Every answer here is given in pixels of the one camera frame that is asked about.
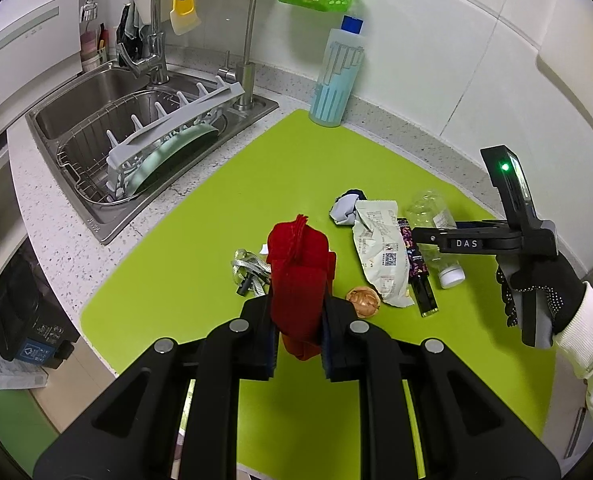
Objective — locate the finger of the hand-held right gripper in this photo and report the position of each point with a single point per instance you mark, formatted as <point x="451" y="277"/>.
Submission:
<point x="478" y="225"/>
<point x="429" y="236"/>

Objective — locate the person's right forearm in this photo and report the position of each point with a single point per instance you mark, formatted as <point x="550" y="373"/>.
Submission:
<point x="591" y="340"/>

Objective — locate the grey plate rack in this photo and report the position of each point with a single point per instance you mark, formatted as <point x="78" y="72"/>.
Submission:
<point x="176" y="120"/>

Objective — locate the black blue pedal bin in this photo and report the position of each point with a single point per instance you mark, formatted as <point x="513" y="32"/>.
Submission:
<point x="31" y="310"/>

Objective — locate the green plate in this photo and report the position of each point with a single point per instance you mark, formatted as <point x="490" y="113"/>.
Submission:
<point x="176" y="152"/>

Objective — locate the clear plastic bottle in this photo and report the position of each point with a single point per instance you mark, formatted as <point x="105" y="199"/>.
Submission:
<point x="434" y="210"/>

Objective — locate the stainless steel sink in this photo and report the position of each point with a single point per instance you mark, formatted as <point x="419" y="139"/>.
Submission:
<point x="76" y="110"/>

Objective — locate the person's right hand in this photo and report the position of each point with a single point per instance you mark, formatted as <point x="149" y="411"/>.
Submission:
<point x="561" y="285"/>

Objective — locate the white printed snack wrapper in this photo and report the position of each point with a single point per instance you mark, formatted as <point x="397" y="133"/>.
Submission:
<point x="381" y="255"/>

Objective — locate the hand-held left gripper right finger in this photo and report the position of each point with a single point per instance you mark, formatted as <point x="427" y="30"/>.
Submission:
<point x="336" y="345"/>

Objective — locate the tall bottle with blue cap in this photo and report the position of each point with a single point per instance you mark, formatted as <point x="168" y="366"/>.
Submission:
<point x="334" y="80"/>

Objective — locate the pink container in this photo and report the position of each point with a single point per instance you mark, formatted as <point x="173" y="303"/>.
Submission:
<point x="90" y="52"/>

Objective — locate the red fabric pouch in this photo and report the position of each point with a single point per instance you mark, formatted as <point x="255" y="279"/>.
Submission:
<point x="296" y="280"/>

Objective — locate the white navy cloth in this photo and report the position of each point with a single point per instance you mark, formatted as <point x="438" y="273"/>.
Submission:
<point x="344" y="210"/>

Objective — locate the lime green mat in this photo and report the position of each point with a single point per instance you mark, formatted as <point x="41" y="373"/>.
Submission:
<point x="296" y="170"/>

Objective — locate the yellow white scraper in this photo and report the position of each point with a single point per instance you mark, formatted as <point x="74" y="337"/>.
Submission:
<point x="182" y="20"/>

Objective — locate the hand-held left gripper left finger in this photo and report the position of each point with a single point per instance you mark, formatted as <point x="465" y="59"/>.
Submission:
<point x="260" y="345"/>

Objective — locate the gooseneck steel faucet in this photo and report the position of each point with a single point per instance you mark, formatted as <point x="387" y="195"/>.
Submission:
<point x="246" y="80"/>

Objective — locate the crumpled silver ribbon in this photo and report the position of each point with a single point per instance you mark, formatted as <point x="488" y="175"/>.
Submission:
<point x="249" y="265"/>

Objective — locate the chrome faucet with sprayer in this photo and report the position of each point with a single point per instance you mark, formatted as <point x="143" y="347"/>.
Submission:
<point x="156" y="45"/>

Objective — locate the dark hanging cloth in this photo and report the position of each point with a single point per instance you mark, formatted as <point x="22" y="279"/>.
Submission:
<point x="129" y="35"/>

